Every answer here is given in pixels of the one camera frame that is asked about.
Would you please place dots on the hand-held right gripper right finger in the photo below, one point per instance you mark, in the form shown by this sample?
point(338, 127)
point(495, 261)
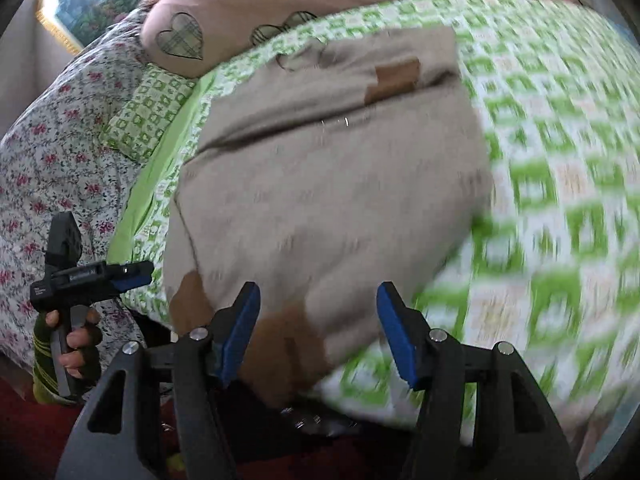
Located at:
point(397, 332)

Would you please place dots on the beige knit sweater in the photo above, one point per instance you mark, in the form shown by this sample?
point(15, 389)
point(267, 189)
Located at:
point(320, 185)

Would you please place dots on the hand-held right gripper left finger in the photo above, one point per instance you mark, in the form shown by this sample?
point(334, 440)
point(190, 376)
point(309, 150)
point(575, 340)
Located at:
point(239, 332)

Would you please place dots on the green checkered bed sheet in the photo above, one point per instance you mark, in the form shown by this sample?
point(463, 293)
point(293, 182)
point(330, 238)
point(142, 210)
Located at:
point(550, 160)

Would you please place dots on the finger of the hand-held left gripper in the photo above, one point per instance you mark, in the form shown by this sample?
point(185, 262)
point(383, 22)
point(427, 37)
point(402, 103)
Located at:
point(131, 276)

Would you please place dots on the floral quilt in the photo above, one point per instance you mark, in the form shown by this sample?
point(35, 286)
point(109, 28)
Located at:
point(55, 160)

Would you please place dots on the person's left hand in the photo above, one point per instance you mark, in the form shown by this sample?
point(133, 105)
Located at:
point(80, 340)

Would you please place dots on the green checkered pillow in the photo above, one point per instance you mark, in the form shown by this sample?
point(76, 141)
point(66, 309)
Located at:
point(145, 110)

